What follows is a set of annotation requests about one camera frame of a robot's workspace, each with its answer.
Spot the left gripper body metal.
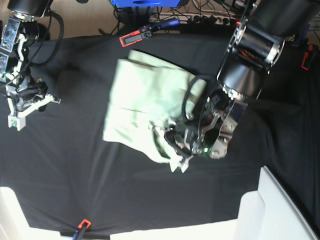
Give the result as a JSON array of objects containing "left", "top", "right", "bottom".
[{"left": 164, "top": 119, "right": 200, "bottom": 159}]

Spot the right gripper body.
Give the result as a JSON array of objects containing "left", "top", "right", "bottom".
[{"left": 5, "top": 79, "right": 49, "bottom": 112}]

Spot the light green T-shirt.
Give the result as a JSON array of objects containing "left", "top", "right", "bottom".
[{"left": 102, "top": 50, "right": 195, "bottom": 160}]

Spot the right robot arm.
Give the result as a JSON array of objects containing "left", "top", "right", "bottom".
[{"left": 0, "top": 0, "right": 64, "bottom": 119}]

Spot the black table cloth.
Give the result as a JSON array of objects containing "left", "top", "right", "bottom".
[{"left": 0, "top": 36, "right": 320, "bottom": 235}]

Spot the white power strip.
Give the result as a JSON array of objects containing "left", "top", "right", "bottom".
[{"left": 149, "top": 13, "right": 237, "bottom": 26}]

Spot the blue box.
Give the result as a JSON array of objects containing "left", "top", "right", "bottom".
[{"left": 111, "top": 0, "right": 180, "bottom": 7}]

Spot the red clamp right edge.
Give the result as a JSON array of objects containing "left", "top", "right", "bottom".
[{"left": 301, "top": 44, "right": 316, "bottom": 71}]

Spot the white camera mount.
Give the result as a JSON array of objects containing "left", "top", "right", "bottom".
[
  {"left": 148, "top": 122, "right": 195, "bottom": 174},
  {"left": 6, "top": 93, "right": 61, "bottom": 131}
]

